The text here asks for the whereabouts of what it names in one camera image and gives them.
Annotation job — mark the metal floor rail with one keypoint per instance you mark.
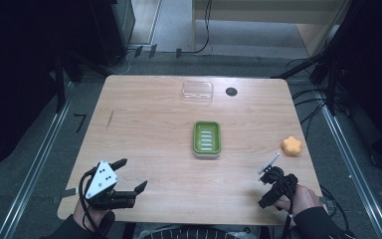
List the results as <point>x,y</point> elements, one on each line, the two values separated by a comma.
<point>351,166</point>
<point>35,171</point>

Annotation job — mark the light wooden shelf frame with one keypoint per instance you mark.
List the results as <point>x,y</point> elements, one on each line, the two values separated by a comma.
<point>272,10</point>

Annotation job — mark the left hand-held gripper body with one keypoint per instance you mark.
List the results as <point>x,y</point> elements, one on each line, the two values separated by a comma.
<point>101,181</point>

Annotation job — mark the person's left hand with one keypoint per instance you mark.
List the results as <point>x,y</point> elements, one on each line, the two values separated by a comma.
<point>94,217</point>

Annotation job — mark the black cabinet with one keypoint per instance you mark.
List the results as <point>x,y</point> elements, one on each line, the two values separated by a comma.
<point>112,30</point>

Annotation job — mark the person's striped clothing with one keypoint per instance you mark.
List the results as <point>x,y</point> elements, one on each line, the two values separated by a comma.
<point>195,233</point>

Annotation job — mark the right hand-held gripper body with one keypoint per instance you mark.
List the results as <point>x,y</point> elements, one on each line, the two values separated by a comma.
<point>282,184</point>

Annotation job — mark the orange flower-shaped soap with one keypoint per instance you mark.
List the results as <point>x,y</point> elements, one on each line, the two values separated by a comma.
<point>291,146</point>

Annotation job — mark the clear plastic lid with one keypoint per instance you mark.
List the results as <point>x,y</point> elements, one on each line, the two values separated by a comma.
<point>197,91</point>

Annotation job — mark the black stand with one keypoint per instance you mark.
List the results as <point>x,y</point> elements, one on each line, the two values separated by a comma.
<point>59,83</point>

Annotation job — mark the green soap dish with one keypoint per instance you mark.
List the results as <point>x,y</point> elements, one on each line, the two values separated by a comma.
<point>206,138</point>

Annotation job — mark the person's right hand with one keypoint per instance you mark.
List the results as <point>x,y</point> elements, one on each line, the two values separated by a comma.
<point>303,199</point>

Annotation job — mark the black round table grommet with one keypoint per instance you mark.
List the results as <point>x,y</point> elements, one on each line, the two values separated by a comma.
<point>231,91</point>

